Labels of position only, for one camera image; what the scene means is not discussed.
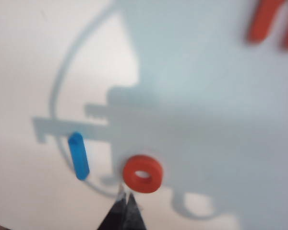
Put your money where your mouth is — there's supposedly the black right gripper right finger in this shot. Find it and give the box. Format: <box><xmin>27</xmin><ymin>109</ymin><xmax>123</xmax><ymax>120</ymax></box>
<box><xmin>123</xmin><ymin>191</ymin><xmax>147</xmax><ymax>230</ymax></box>

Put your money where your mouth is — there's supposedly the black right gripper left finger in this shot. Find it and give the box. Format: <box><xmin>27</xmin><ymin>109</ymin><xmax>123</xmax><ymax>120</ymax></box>
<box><xmin>96</xmin><ymin>185</ymin><xmax>128</xmax><ymax>230</ymax></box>

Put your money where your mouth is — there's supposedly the blue letter l magnet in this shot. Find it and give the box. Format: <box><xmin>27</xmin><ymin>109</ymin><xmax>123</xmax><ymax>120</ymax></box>
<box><xmin>68</xmin><ymin>131</ymin><xmax>90</xmax><ymax>181</ymax></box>

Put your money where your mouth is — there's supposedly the orange letter o magnet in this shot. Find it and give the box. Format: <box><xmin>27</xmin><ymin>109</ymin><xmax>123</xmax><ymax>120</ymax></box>
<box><xmin>122</xmin><ymin>154</ymin><xmax>164</xmax><ymax>194</ymax></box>

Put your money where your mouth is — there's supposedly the orange letter n magnet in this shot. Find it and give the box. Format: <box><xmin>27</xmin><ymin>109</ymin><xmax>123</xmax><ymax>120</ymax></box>
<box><xmin>245</xmin><ymin>0</ymin><xmax>288</xmax><ymax>50</ymax></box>

